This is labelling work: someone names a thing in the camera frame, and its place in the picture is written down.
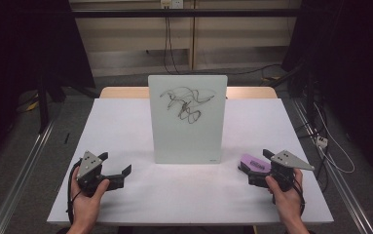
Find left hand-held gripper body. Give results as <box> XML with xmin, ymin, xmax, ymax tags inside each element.
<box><xmin>76</xmin><ymin>150</ymin><xmax>125</xmax><ymax>198</ymax></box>

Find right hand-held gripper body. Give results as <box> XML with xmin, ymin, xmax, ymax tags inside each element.
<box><xmin>247</xmin><ymin>149</ymin><xmax>315</xmax><ymax>193</ymax></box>

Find purple whiteboard eraser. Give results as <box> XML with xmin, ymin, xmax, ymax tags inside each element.
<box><xmin>240</xmin><ymin>153</ymin><xmax>272</xmax><ymax>175</ymax></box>

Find person's left hand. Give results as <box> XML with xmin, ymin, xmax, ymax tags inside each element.
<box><xmin>71</xmin><ymin>169</ymin><xmax>111</xmax><ymax>228</ymax></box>

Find person's right hand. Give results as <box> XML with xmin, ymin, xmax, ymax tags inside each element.
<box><xmin>265</xmin><ymin>169</ymin><xmax>305</xmax><ymax>223</ymax></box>

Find white table cover sheet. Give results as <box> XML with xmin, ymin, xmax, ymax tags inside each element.
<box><xmin>46</xmin><ymin>97</ymin><xmax>334</xmax><ymax>226</ymax></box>

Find white power strip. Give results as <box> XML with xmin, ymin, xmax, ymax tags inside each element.
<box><xmin>315</xmin><ymin>136</ymin><xmax>329</xmax><ymax>149</ymax></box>

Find standing white whiteboard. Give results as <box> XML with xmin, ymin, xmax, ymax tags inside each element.
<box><xmin>147</xmin><ymin>74</ymin><xmax>229</xmax><ymax>165</ymax></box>

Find wooden table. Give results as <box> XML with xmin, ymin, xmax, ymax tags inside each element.
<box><xmin>99</xmin><ymin>86</ymin><xmax>279</xmax><ymax>99</ymax></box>

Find black metal stand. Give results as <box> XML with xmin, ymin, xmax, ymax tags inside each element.
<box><xmin>36</xmin><ymin>72</ymin><xmax>51</xmax><ymax>135</ymax></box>

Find black curtain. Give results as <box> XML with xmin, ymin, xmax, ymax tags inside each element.
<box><xmin>280</xmin><ymin>0</ymin><xmax>373</xmax><ymax>183</ymax></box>
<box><xmin>0</xmin><ymin>0</ymin><xmax>96</xmax><ymax>176</ymax></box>

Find black horizontal bar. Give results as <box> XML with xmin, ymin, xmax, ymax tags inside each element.
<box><xmin>71</xmin><ymin>8</ymin><xmax>303</xmax><ymax>19</ymax></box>

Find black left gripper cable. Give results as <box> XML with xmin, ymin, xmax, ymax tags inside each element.
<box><xmin>65</xmin><ymin>160</ymin><xmax>82</xmax><ymax>225</ymax></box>

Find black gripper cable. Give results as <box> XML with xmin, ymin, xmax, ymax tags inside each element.
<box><xmin>65</xmin><ymin>160</ymin><xmax>82</xmax><ymax>225</ymax></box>
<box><xmin>291</xmin><ymin>178</ymin><xmax>307</xmax><ymax>216</ymax></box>

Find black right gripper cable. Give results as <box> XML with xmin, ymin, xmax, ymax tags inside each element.
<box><xmin>291</xmin><ymin>178</ymin><xmax>307</xmax><ymax>216</ymax></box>

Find white cable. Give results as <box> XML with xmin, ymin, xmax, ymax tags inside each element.
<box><xmin>313</xmin><ymin>102</ymin><xmax>356</xmax><ymax>175</ymax></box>

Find aluminium floor rail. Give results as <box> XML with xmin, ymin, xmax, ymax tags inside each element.
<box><xmin>0</xmin><ymin>119</ymin><xmax>58</xmax><ymax>234</ymax></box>
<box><xmin>290</xmin><ymin>97</ymin><xmax>373</xmax><ymax>234</ymax></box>

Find black hanging cables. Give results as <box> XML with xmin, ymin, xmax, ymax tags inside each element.
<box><xmin>163</xmin><ymin>16</ymin><xmax>180</xmax><ymax>76</ymax></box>

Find wooden vertical post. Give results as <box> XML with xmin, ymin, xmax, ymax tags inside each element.
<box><xmin>188</xmin><ymin>0</ymin><xmax>197</xmax><ymax>71</ymax></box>

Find white wall socket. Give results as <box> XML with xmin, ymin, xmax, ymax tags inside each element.
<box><xmin>160</xmin><ymin>0</ymin><xmax>185</xmax><ymax>10</ymax></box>

